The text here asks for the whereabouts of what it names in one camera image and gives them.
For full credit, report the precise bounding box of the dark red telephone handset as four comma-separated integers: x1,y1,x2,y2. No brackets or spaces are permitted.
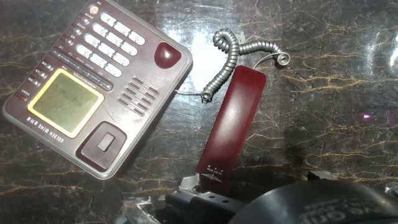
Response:
195,65,267,195

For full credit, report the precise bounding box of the dark red telephone base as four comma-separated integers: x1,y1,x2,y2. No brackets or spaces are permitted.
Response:
2,0,193,180

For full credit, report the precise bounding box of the grey coiled phone cord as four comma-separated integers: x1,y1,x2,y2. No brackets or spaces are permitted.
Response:
175,28,292,103

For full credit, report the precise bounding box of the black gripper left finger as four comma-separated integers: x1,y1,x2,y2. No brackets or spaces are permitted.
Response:
161,172,246,224

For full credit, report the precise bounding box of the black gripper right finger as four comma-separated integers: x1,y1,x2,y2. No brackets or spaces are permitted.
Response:
307,170,340,181

